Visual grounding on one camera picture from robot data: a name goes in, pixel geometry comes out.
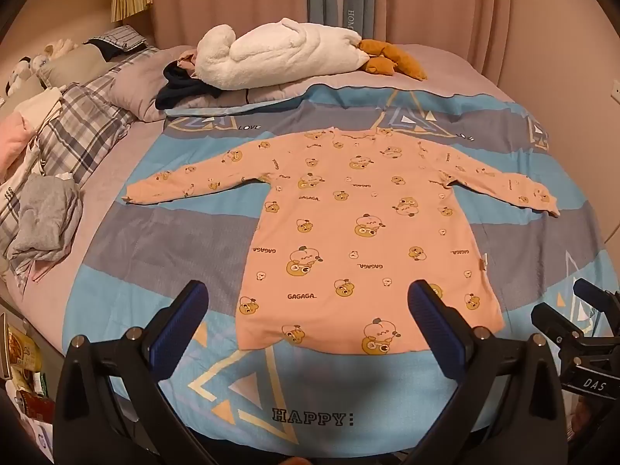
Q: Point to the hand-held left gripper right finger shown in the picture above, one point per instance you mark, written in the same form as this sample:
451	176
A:
433	329

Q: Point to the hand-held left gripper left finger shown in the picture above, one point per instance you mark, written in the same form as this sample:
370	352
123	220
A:
179	329

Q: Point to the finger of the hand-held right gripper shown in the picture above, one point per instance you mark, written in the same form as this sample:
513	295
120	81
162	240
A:
593	293
557	322

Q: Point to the pink cartoon print shirt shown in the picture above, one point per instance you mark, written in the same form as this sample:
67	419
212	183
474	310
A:
363	213

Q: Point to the blue grey printed blanket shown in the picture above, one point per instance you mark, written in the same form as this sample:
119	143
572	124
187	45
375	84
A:
145	232

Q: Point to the yellow snack packet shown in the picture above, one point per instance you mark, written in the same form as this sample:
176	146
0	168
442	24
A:
22	353

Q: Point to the red snack packet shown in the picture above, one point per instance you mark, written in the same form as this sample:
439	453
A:
34	404

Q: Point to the grey crumpled garment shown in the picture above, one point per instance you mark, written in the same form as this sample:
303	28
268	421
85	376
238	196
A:
46	218

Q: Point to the large plaid pillow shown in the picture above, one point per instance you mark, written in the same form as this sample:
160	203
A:
82	121

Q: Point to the dark navy garment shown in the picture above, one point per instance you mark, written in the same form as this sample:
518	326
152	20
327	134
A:
184	92

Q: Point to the mauve grey pillow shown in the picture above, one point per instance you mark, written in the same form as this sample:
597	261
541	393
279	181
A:
135	87

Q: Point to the pink fleece cloth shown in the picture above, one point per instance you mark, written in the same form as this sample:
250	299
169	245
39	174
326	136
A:
12	140

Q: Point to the white cloth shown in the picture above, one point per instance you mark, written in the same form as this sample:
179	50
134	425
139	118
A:
41	106

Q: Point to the olive grey pillow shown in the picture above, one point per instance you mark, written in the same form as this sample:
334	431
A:
72	65

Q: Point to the white plush goose toy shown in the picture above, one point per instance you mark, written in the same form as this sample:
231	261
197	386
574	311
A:
271	58

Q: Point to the small striped plaid pillow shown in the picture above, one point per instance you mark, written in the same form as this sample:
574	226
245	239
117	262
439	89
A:
121	38

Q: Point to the small stuffed toys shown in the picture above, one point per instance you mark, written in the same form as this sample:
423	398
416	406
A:
29	63

